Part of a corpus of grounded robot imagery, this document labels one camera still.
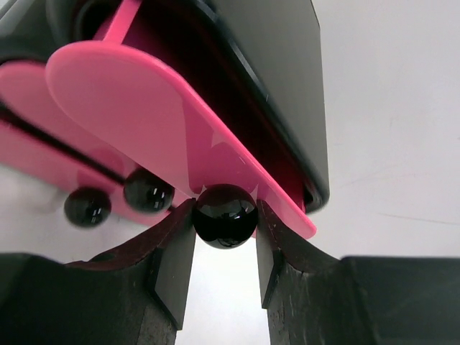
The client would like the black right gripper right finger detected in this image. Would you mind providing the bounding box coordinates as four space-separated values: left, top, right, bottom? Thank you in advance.
256 201 459 344

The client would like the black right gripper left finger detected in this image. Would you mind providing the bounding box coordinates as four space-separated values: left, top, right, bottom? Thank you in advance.
1 199 196 344

